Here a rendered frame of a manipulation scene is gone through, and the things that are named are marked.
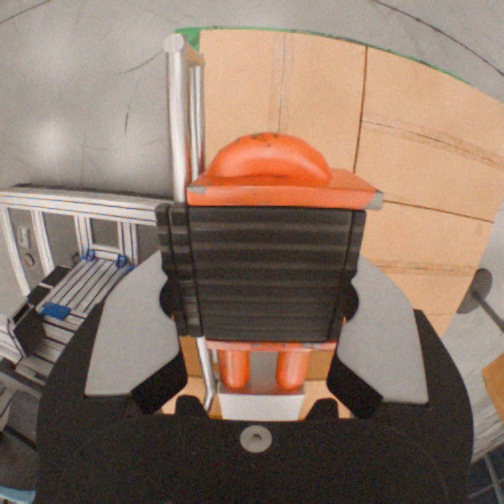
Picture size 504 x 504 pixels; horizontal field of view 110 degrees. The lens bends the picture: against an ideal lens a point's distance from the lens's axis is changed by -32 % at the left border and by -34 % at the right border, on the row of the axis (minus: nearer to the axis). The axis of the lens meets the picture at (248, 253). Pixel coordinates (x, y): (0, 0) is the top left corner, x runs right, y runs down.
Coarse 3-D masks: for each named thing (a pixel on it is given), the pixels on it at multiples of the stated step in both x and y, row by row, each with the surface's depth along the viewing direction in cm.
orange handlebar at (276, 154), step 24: (240, 144) 10; (264, 144) 10; (288, 144) 10; (216, 168) 10; (240, 168) 10; (264, 168) 10; (288, 168) 10; (312, 168) 10; (240, 360) 15; (288, 360) 15; (240, 384) 17; (288, 384) 16
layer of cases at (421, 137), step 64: (256, 64) 50; (320, 64) 48; (384, 64) 46; (256, 128) 57; (320, 128) 56; (384, 128) 54; (448, 128) 52; (384, 192) 62; (448, 192) 60; (384, 256) 71; (448, 256) 70; (448, 320) 83
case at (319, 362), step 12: (180, 336) 47; (192, 348) 45; (192, 360) 42; (312, 360) 42; (324, 360) 42; (192, 372) 40; (312, 372) 39; (324, 372) 39; (192, 384) 40; (204, 384) 40; (312, 384) 38; (324, 384) 38; (216, 396) 41; (312, 396) 40; (324, 396) 40; (168, 408) 45; (216, 408) 43
